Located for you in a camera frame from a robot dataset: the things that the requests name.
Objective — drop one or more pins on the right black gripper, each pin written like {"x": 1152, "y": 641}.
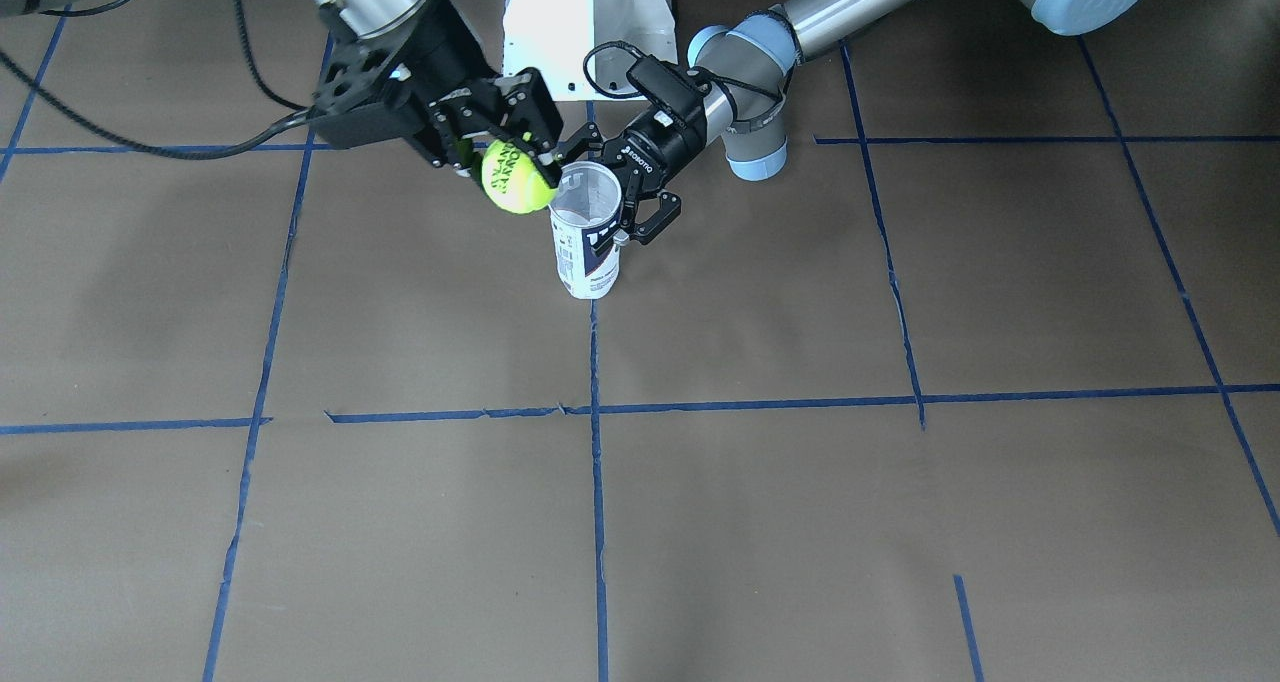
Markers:
{"x": 447, "y": 50}

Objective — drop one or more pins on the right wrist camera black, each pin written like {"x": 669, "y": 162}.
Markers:
{"x": 358, "y": 101}

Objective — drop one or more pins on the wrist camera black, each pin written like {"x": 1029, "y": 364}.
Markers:
{"x": 358, "y": 101}
{"x": 671, "y": 91}

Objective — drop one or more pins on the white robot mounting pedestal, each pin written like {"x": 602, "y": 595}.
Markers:
{"x": 561, "y": 39}

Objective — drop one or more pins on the clear tennis ball can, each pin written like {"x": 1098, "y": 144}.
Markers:
{"x": 585, "y": 217}

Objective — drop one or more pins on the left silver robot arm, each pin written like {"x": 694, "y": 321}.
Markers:
{"x": 733, "y": 89}

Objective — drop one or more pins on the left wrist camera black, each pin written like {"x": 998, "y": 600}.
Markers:
{"x": 671, "y": 91}

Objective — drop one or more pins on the yellow tennis ball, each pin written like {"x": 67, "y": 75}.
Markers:
{"x": 511, "y": 180}

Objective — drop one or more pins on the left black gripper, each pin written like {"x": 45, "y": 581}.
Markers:
{"x": 668, "y": 145}

